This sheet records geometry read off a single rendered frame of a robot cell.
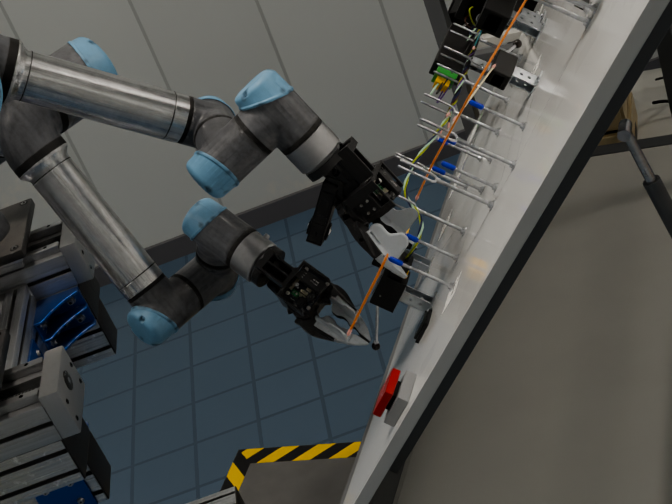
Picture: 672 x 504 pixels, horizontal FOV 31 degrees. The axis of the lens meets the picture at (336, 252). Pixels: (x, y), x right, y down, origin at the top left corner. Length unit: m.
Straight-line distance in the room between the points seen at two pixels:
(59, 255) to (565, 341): 0.98
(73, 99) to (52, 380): 0.47
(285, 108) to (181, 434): 2.09
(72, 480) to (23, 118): 0.60
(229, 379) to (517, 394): 1.88
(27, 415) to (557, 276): 0.99
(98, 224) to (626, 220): 1.03
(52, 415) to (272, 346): 1.95
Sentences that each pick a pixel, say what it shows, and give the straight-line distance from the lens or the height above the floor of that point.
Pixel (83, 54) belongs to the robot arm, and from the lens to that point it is 2.06.
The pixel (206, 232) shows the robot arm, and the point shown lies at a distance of 1.97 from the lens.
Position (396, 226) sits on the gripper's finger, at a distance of 1.86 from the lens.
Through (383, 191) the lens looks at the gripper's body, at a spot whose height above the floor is 1.28.
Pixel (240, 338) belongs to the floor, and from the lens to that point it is 3.99.
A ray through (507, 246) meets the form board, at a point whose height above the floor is 1.36.
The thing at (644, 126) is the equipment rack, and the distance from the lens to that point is 3.00.
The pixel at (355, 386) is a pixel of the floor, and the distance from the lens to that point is 3.57.
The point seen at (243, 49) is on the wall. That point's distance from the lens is 4.29.
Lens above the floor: 2.10
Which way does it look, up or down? 30 degrees down
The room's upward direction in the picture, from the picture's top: 22 degrees counter-clockwise
